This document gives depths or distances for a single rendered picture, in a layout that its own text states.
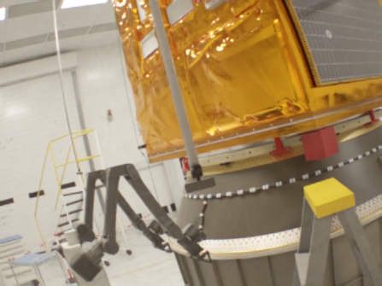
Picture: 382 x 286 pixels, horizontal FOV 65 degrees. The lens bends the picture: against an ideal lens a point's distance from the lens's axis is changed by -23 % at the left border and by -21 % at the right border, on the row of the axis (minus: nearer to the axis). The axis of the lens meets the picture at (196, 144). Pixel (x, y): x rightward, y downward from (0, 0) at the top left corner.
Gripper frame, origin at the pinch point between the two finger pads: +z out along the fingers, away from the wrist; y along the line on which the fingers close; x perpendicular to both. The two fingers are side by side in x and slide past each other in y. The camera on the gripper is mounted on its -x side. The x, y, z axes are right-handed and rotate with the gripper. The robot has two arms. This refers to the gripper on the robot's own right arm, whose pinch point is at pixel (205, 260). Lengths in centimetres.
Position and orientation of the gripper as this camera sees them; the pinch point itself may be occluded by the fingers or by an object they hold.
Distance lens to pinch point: 193.6
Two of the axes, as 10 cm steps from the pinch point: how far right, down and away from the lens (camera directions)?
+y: -5.1, 1.3, 8.5
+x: -5.9, 6.7, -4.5
